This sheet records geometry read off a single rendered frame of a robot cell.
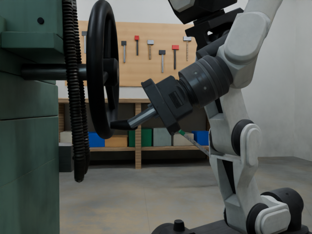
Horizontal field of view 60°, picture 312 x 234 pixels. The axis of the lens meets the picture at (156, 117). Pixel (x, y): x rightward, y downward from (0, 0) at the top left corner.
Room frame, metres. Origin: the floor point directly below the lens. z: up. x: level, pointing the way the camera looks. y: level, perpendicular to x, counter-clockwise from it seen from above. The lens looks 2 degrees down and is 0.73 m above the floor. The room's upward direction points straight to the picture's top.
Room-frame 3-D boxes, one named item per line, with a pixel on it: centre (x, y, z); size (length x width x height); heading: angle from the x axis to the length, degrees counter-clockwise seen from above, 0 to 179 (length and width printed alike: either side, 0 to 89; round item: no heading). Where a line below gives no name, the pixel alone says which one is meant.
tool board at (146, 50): (3.85, 0.27, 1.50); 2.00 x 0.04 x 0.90; 96
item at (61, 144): (0.85, 0.31, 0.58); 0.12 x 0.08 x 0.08; 92
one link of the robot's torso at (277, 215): (1.14, -0.42, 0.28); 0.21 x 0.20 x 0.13; 122
